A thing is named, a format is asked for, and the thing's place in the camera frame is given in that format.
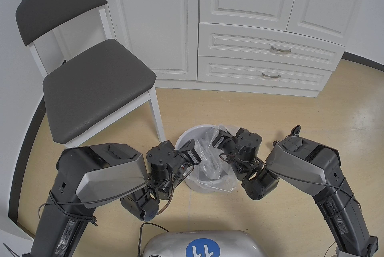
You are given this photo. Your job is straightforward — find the clear plastic bag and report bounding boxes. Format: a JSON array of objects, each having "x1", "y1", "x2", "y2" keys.
[{"x1": 195, "y1": 123, "x2": 240, "y2": 193}]

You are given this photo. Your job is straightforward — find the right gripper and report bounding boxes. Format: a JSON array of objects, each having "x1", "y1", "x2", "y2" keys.
[{"x1": 211, "y1": 129, "x2": 240, "y2": 157}]

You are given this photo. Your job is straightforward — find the white chair grey cushions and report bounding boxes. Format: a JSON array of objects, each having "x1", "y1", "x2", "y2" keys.
[{"x1": 16, "y1": 0, "x2": 167, "y2": 148}]

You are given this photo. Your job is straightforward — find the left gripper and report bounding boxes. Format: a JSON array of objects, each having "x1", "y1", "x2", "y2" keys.
[{"x1": 173, "y1": 139, "x2": 202, "y2": 174}]

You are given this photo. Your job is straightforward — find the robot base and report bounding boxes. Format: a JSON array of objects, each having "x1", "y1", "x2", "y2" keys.
[{"x1": 144, "y1": 230, "x2": 264, "y2": 257}]

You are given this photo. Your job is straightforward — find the white trash bin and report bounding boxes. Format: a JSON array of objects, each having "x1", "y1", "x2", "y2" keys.
[{"x1": 175, "y1": 124, "x2": 240, "y2": 194}]

